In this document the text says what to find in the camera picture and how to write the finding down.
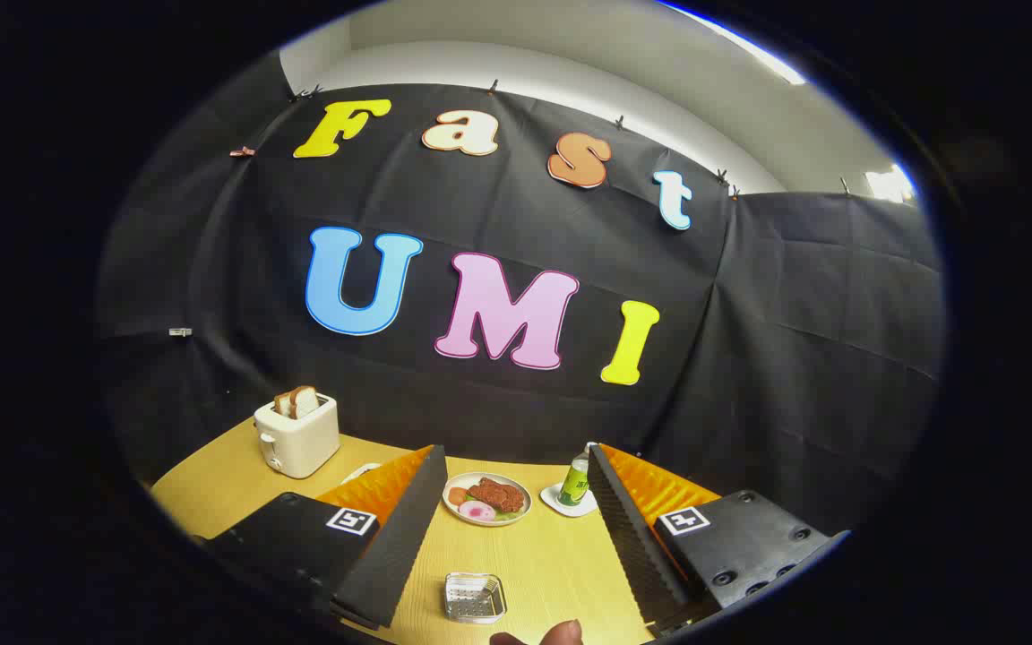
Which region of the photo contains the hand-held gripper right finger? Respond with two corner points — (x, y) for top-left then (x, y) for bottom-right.
(586, 442), (850, 639)

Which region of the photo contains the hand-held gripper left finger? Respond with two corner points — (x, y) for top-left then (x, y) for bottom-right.
(189, 443), (450, 631)

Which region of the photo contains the white oval food plate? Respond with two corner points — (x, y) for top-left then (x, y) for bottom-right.
(442, 472), (533, 527)

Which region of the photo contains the green label bottle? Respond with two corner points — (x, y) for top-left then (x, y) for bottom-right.
(558, 442), (600, 507)

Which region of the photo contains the white square coaster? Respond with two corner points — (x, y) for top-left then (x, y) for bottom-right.
(539, 482), (600, 519)

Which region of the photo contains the brown grilled meat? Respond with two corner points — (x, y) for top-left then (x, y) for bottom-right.
(467, 477), (526, 514)

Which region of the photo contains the white toaster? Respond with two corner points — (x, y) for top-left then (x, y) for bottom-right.
(254, 392), (341, 480)

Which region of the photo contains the black backdrop cloth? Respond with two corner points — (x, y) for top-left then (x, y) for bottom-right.
(95, 54), (945, 538)

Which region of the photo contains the metal wire basket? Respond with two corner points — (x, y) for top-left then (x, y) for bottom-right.
(443, 572), (507, 624)

